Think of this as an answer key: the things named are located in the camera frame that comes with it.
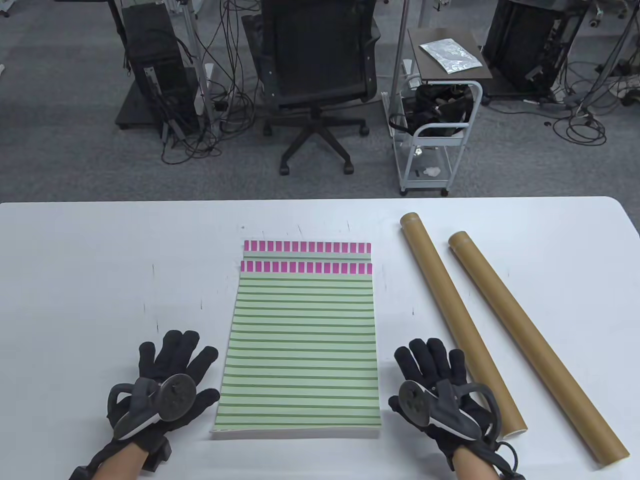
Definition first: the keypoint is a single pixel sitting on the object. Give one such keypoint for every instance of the white wheeled utility cart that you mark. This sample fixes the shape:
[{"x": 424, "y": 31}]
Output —
[{"x": 430, "y": 150}]

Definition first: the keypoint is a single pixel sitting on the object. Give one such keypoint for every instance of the black bag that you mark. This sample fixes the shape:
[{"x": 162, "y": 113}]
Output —
[{"x": 440, "y": 107}]

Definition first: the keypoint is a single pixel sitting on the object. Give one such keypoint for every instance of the person's left hand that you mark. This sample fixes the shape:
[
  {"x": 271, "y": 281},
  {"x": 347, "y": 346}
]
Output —
[{"x": 170, "y": 355}]

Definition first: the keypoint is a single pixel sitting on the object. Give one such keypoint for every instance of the person's right hand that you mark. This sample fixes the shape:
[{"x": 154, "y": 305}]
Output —
[{"x": 430, "y": 360}]

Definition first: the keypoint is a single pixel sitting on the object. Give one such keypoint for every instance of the black computer tower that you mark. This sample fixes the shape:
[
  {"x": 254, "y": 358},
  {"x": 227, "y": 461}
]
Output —
[{"x": 150, "y": 55}]

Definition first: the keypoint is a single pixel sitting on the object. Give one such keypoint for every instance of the grey left hand controller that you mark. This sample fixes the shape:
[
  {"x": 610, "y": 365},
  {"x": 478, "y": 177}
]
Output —
[{"x": 177, "y": 397}]

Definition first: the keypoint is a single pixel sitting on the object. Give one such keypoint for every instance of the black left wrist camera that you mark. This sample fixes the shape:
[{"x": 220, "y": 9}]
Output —
[{"x": 156, "y": 456}]

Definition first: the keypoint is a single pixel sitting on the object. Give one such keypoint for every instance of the silver plastic bag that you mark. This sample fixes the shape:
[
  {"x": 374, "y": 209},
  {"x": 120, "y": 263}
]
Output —
[{"x": 450, "y": 55}]

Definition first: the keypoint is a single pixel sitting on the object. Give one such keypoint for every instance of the grey right hand controller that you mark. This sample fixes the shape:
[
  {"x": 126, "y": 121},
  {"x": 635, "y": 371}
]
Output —
[{"x": 415, "y": 400}]

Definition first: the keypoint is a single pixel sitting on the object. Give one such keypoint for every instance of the brown side table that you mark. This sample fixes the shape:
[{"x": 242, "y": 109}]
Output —
[{"x": 435, "y": 67}]

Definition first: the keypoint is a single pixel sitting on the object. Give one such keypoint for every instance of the crumpled white paper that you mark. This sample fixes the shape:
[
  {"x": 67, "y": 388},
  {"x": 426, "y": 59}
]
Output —
[{"x": 431, "y": 172}]

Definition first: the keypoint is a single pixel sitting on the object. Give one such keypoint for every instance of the person's right forearm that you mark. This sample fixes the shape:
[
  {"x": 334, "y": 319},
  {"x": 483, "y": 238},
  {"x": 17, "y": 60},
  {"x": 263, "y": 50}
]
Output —
[{"x": 472, "y": 467}]

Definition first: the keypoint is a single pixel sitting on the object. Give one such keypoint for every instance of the metal pole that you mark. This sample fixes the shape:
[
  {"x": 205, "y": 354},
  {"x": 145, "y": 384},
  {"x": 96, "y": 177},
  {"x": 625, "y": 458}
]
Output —
[{"x": 400, "y": 50}]

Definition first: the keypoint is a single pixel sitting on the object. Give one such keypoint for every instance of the person's left forearm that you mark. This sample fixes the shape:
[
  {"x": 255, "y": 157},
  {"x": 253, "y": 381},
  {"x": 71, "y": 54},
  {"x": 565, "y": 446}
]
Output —
[{"x": 120, "y": 465}]

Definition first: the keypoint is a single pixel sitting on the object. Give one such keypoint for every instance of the black equipment rack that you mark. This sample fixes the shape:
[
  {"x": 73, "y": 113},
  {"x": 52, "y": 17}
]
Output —
[{"x": 530, "y": 45}]

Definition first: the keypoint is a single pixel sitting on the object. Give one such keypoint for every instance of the black mesh office chair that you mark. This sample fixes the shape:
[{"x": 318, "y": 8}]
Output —
[{"x": 320, "y": 55}]

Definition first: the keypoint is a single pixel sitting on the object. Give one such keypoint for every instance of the grey hand controller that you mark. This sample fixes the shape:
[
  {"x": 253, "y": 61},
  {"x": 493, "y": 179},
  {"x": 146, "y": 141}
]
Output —
[
  {"x": 415, "y": 400},
  {"x": 177, "y": 397}
]

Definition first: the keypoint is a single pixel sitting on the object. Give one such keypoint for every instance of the brown cardboard mailing tube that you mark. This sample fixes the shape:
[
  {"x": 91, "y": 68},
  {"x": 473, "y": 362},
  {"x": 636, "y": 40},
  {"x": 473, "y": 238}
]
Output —
[
  {"x": 450, "y": 310},
  {"x": 530, "y": 340}
]

